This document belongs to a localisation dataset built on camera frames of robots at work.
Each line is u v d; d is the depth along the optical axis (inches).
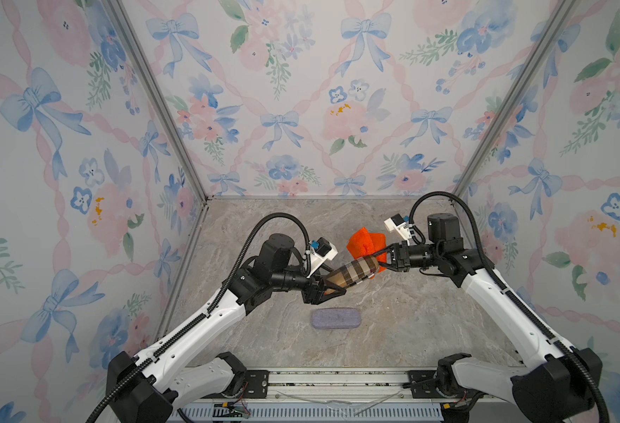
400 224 26.5
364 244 26.7
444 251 23.1
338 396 28.8
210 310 18.2
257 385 29.0
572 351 15.7
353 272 24.6
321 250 22.6
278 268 22.6
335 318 32.8
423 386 28.8
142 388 14.8
